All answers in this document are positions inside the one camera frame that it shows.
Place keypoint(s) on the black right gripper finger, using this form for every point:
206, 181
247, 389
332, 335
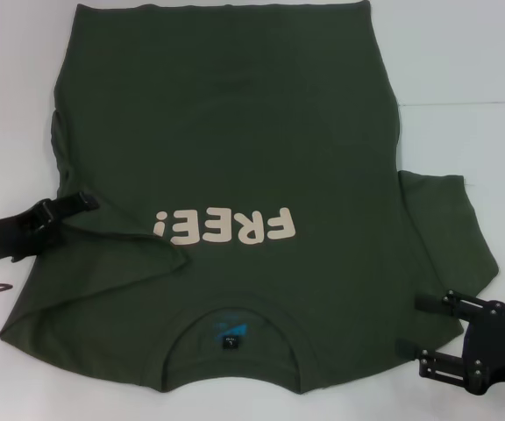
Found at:
445, 366
430, 304

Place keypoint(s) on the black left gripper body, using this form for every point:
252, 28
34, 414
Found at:
11, 234

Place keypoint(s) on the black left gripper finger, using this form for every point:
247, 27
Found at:
73, 205

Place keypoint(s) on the dark green FREE print t-shirt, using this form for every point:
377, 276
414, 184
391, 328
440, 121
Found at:
235, 131

